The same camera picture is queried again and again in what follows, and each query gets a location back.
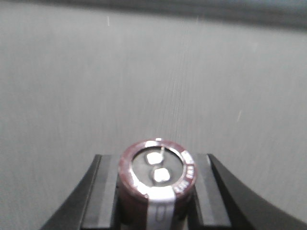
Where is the brown cylindrical capacitor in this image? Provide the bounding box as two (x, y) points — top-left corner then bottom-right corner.
(118, 138), (197, 230)

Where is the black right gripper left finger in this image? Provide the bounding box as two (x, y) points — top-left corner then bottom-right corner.
(41, 154), (118, 230)

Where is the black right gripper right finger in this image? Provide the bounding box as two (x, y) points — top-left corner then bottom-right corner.
(191, 154), (307, 230)

